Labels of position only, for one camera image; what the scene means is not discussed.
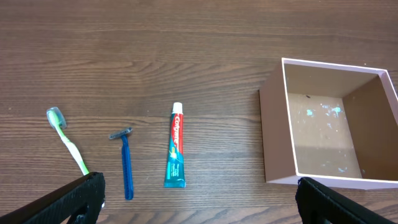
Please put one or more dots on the blue disposable razor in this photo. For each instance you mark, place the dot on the blue disposable razor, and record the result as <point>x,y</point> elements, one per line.
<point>126,161</point>

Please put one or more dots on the green toothbrush with cap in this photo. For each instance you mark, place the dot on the green toothbrush with cap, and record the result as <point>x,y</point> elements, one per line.
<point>58,123</point>

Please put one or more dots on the Colgate toothpaste tube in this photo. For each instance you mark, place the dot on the Colgate toothpaste tube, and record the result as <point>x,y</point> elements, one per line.
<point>174,173</point>

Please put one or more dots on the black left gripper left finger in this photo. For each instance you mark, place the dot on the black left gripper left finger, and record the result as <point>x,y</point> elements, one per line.
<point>79,201</point>

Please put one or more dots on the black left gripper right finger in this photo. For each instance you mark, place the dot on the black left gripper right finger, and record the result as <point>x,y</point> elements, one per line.
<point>318,203</point>

